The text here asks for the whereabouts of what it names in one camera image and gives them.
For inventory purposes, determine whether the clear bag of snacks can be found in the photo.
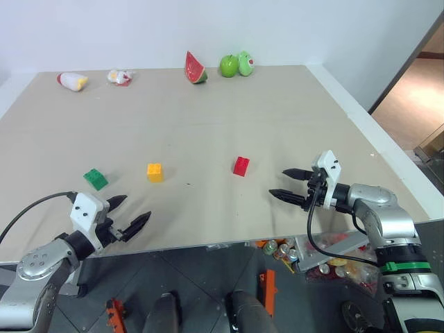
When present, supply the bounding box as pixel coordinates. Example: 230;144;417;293
304;255;382;296

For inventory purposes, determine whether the orange tool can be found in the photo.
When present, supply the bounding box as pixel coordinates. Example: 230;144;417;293
105;297;126;333
257;269;278;318

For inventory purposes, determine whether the metal glass cabinet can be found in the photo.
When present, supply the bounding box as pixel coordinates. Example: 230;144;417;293
412;123;444;182

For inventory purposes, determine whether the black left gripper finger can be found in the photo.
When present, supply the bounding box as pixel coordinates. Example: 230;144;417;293
107;194;128;214
121;210;153;243

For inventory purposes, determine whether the yellow toy brick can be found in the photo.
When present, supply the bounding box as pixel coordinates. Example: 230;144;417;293
146;162;165;184

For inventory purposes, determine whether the red toy brick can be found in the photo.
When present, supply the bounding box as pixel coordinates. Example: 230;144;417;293
232;155;250;178

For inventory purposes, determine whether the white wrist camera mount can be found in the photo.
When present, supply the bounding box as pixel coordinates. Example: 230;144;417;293
69;191;112;249
311;149;343;210

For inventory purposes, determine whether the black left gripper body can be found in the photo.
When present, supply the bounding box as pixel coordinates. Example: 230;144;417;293
96;216;126;248

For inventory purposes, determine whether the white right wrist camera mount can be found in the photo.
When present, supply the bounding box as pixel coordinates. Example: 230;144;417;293
311;149;343;210

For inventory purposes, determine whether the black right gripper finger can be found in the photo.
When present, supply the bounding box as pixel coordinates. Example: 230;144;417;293
282;167;315;181
268;188;309;210

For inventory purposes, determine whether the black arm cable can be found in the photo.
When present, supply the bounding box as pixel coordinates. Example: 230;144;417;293
0;191;78;244
306;178;381;267

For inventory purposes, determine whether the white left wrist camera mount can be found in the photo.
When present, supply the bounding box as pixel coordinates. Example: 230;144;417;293
69;191;112;249

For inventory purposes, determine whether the black wheel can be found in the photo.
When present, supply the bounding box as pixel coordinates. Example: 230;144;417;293
341;300;368;331

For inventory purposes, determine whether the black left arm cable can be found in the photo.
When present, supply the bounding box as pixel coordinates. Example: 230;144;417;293
0;191;78;244

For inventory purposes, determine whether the crumpled white red wrapper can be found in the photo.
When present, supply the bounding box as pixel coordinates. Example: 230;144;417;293
106;69;135;87

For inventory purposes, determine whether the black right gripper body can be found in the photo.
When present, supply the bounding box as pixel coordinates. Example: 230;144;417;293
300;169;330;212

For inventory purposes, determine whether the toy watermelon slice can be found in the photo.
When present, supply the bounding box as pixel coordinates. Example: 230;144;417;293
184;50;210;85

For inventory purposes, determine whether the green toy brick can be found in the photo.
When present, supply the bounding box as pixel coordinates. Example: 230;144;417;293
83;168;109;191

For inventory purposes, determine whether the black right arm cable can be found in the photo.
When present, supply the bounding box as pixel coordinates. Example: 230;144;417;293
306;178;381;267

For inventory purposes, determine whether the white and yellow toy bottle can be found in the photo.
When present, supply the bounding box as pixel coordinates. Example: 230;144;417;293
56;71;89;92

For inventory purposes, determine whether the dark rounded shape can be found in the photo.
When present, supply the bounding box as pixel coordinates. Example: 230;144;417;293
141;292;182;333
226;290;279;333

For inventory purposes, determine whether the green toy apple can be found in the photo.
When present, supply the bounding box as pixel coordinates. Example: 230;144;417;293
219;54;241;78

